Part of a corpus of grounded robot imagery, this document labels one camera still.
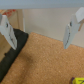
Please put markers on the white cabinet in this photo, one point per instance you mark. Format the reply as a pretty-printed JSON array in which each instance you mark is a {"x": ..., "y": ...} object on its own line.
[{"x": 46, "y": 23}]

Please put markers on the yellow block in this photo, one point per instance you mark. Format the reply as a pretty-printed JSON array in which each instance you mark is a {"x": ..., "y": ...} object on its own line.
[{"x": 75, "y": 81}]

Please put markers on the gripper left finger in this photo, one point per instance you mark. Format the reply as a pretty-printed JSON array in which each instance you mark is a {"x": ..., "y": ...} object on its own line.
[{"x": 7, "y": 30}]

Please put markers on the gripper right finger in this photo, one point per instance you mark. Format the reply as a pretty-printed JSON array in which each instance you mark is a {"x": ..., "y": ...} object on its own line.
[{"x": 69, "y": 33}]

